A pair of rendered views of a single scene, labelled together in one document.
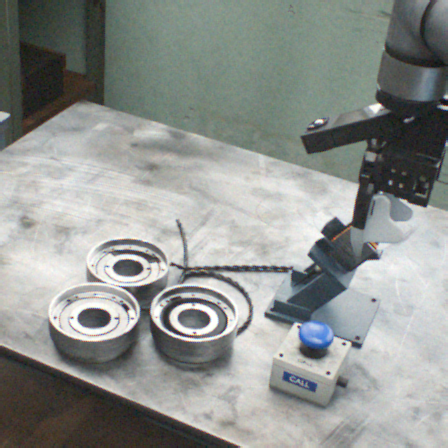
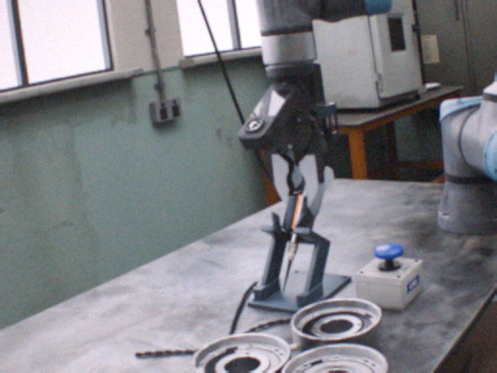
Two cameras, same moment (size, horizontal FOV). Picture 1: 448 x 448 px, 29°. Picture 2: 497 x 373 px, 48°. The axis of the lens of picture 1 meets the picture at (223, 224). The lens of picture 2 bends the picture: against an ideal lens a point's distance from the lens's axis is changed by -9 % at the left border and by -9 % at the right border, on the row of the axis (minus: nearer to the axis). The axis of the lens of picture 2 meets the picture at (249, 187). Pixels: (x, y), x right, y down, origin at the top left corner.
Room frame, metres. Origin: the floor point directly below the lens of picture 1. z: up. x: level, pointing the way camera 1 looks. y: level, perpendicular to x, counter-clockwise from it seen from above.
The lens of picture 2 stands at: (0.66, 0.63, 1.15)
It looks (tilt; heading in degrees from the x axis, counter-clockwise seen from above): 13 degrees down; 290
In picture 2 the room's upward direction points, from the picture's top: 8 degrees counter-clockwise
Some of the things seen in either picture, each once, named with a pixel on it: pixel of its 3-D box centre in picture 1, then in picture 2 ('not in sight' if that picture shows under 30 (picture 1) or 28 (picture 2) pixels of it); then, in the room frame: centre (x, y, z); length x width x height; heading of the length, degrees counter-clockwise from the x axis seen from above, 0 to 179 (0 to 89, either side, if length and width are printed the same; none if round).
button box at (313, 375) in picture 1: (314, 364); (392, 279); (0.74, -0.12, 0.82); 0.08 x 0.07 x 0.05; 69
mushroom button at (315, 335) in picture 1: (313, 346); (389, 263); (0.74, -0.12, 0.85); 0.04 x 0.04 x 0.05
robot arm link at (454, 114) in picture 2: not in sight; (475, 132); (0.60, -0.42, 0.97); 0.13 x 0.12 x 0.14; 111
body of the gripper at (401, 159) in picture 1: (405, 142); (299, 107); (0.86, -0.19, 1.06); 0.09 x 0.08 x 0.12; 71
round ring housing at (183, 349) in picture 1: (193, 324); (337, 332); (0.79, 0.02, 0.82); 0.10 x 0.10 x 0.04
